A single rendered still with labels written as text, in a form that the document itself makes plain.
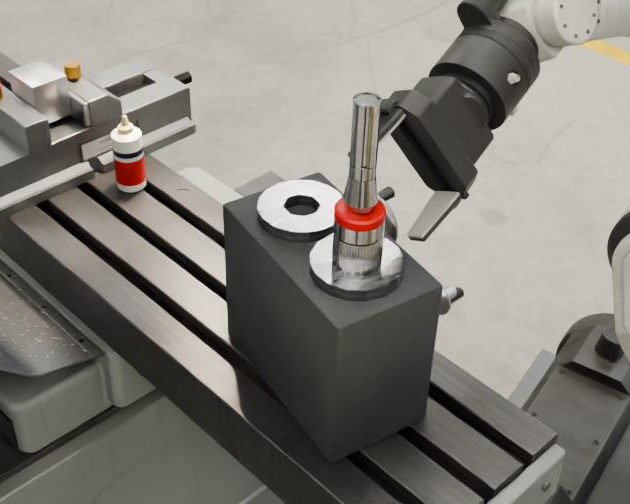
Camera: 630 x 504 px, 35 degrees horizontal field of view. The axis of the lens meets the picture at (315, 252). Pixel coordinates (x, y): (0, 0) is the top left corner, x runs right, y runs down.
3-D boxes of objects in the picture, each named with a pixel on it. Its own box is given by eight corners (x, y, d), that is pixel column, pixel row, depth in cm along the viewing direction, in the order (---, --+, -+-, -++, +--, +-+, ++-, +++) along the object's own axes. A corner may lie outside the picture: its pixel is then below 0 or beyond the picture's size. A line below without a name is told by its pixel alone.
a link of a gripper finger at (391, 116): (346, 161, 92) (384, 115, 94) (369, 161, 89) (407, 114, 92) (337, 148, 91) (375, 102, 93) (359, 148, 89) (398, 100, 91)
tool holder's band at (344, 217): (386, 232, 90) (387, 223, 89) (334, 231, 90) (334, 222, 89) (383, 201, 93) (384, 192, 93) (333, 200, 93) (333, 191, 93)
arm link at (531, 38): (475, 105, 105) (530, 34, 109) (556, 101, 97) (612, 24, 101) (421, 19, 100) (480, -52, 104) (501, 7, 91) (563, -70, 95)
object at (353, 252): (383, 275, 93) (386, 232, 90) (332, 275, 93) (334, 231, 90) (380, 244, 97) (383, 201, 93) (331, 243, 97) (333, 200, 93)
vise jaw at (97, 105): (73, 80, 145) (70, 56, 143) (123, 114, 138) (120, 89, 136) (37, 94, 142) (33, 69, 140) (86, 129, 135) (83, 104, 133)
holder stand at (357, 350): (316, 299, 120) (320, 159, 108) (426, 418, 106) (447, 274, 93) (226, 334, 115) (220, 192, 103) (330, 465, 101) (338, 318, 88)
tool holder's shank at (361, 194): (378, 217, 90) (387, 109, 83) (343, 217, 90) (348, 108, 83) (376, 197, 92) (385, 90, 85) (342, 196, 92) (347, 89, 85)
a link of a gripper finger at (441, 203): (424, 237, 94) (459, 190, 96) (402, 234, 97) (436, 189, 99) (433, 248, 95) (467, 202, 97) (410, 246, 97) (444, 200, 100)
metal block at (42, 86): (48, 97, 140) (42, 58, 136) (72, 114, 136) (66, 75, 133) (15, 110, 137) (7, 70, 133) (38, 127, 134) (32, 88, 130)
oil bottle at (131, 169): (135, 173, 140) (127, 104, 133) (152, 185, 138) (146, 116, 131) (110, 184, 138) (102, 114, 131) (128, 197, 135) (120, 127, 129)
